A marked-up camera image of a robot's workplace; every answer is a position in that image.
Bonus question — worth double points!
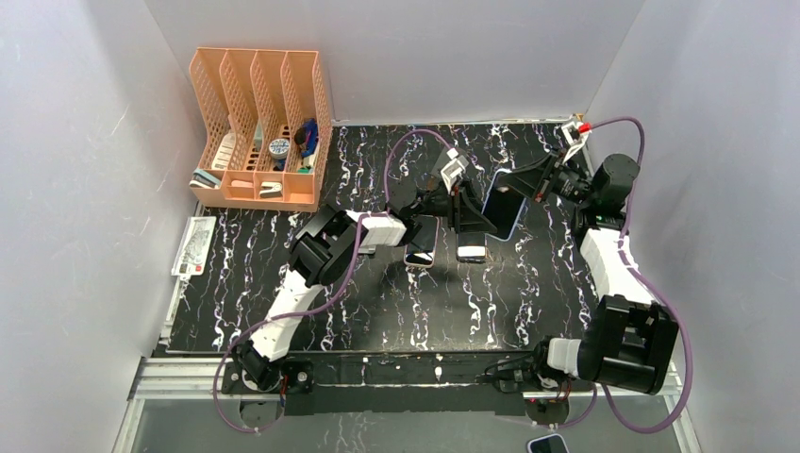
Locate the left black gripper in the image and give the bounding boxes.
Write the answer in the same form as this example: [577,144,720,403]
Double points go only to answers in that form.
[413,179,500,236]

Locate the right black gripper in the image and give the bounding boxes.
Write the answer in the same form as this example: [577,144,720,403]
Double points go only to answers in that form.
[499,145,597,206]

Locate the clear case phone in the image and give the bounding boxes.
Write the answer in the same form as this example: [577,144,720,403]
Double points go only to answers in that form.
[457,232,487,264]

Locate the blue case phone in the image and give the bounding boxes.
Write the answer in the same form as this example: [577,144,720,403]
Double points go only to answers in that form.
[482,169,527,242]

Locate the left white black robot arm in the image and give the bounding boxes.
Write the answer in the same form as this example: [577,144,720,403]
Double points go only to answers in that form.
[229,177,497,393]

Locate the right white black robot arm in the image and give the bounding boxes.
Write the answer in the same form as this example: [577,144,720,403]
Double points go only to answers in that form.
[491,154,678,394]

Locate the white case phone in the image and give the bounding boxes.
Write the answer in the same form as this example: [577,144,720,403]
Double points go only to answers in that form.
[404,216,440,269]

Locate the phone at bottom edge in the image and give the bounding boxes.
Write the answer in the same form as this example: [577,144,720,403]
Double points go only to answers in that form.
[526,433,569,453]

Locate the blue black item in organizer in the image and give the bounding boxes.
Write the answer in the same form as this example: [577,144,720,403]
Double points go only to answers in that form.
[293,118,319,158]

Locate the white stapler in organizer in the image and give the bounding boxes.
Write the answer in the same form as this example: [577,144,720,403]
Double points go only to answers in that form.
[258,181,283,199]

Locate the round blue white tin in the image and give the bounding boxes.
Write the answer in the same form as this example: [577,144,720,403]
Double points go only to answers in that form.
[268,138,291,160]

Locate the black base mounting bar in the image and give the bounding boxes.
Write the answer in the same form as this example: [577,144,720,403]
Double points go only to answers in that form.
[219,351,571,424]

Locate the orange plastic file organizer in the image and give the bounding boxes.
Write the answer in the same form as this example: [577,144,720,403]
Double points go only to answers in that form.
[189,47,332,212]

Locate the teal white eraser block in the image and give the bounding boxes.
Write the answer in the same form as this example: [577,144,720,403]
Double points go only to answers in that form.
[189,169,222,190]

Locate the white printed packet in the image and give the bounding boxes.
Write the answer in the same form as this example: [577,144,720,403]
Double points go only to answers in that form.
[171,216,217,281]

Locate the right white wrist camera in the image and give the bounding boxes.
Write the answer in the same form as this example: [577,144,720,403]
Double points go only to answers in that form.
[560,118,592,151]

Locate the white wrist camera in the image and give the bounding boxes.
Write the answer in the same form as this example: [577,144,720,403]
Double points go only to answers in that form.
[560,118,592,151]
[440,147,471,191]

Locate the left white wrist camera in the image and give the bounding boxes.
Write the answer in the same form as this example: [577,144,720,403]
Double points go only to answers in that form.
[440,147,471,191]

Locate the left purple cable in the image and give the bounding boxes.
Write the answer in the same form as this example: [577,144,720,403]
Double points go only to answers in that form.
[212,128,454,436]

